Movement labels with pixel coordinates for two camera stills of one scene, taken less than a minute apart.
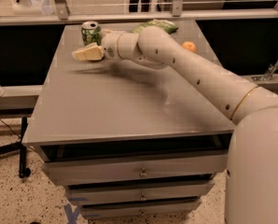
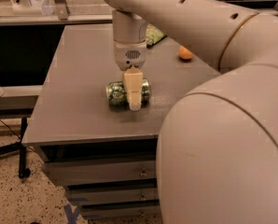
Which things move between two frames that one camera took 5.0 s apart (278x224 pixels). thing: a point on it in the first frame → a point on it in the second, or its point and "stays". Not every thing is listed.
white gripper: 109,46 → 130,56
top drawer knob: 143,175 stays
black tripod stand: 23,170 stays
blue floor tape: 72,215 stays
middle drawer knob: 143,198 stays
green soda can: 91,33 → 118,97
